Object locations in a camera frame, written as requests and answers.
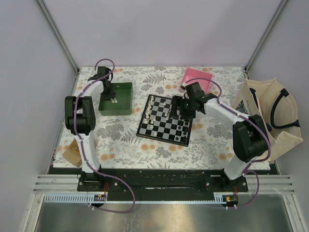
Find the pink plastic tray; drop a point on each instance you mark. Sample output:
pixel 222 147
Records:
pixel 203 78

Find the black white chess board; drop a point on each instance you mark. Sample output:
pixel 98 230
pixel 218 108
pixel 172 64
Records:
pixel 156 124

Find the brown cardboard box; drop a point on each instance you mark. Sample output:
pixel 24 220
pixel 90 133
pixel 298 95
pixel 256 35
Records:
pixel 72 154

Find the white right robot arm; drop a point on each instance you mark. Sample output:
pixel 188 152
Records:
pixel 249 134

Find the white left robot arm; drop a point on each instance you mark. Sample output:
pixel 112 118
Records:
pixel 80 119

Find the green plastic tray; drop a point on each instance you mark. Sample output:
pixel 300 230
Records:
pixel 122 101

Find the cream canvas tote bag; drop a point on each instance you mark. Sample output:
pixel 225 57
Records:
pixel 274 103

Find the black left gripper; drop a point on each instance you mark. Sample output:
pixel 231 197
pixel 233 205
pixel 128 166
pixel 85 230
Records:
pixel 111 94

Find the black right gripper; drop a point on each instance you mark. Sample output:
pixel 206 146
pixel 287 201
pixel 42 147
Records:
pixel 177 101

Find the floral table cloth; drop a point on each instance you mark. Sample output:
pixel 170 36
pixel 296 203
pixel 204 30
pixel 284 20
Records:
pixel 117 145

